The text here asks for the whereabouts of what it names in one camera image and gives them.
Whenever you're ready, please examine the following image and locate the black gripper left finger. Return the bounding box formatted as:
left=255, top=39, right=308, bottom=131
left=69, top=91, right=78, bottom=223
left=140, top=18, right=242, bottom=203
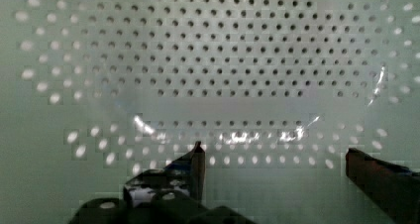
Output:
left=123, top=141, right=205, bottom=207

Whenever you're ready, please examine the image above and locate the mint green plastic strainer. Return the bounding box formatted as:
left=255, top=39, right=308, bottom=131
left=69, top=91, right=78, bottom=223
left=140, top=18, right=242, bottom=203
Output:
left=1, top=0, right=419, bottom=224

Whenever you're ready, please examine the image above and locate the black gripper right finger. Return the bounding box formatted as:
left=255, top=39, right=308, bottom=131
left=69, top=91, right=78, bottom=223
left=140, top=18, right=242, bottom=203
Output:
left=346, top=148, right=420, bottom=224

